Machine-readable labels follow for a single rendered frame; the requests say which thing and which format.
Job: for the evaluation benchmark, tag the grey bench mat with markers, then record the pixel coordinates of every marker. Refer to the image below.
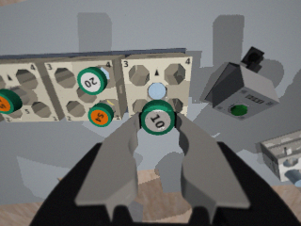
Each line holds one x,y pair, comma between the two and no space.
34,154

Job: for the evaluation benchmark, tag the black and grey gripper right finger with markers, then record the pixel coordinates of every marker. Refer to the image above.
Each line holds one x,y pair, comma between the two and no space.
215,177

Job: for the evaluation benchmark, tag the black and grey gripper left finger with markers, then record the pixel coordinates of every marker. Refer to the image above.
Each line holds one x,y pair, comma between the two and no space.
104,178

